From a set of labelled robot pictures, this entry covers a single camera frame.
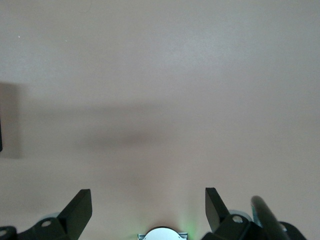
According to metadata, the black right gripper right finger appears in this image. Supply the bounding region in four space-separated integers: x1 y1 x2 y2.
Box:
201 187 307 240

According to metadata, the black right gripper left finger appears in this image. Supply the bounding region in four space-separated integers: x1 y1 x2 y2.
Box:
0 188 93 240

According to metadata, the brown table mat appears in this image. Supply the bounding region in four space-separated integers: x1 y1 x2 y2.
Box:
0 0 320 240

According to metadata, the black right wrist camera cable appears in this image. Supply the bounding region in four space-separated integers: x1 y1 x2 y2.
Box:
250 195 288 240

